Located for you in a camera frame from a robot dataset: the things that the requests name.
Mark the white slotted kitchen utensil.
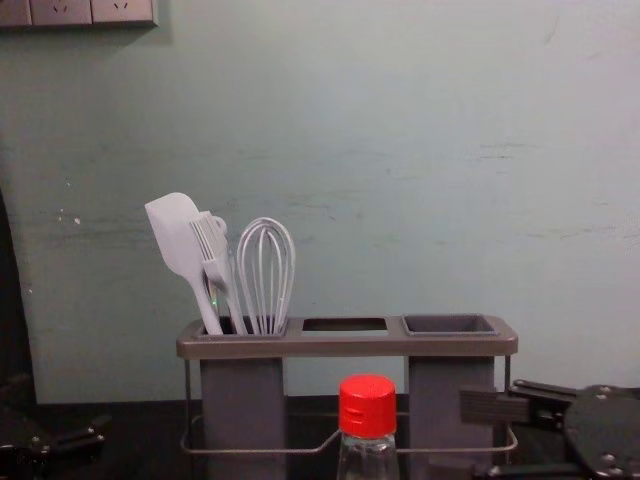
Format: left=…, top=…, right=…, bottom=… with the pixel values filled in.
left=188, top=210, right=227, bottom=301

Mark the black table cloth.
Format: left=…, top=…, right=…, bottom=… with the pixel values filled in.
left=0, top=394, right=640, bottom=480

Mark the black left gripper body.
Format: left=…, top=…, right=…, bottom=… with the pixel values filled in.
left=0, top=405, right=51, bottom=480

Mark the grey wall socket plate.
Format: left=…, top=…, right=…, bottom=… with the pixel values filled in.
left=29, top=0, right=94, bottom=26
left=91, top=0, right=160, bottom=28
left=0, top=0, right=32, bottom=27

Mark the clear bottle with red cap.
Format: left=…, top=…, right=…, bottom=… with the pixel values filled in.
left=335, top=374, right=401, bottom=480

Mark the grey plastic utensil cup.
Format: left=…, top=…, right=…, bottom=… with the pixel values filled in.
left=402, top=313, right=497, bottom=480
left=198, top=319, right=290, bottom=480

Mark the white utensil with loop end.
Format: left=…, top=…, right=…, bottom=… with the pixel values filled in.
left=209, top=215, right=250, bottom=335

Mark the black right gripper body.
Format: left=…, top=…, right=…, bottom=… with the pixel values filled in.
left=564, top=383, right=640, bottom=480

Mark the white silicone spatula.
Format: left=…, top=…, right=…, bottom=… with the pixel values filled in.
left=144, top=191, right=226, bottom=335

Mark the dark grey utensil rack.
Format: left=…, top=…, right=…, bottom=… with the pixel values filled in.
left=175, top=313, right=519, bottom=480

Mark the white wire whisk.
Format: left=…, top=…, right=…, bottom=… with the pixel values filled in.
left=236, top=216, right=297, bottom=335

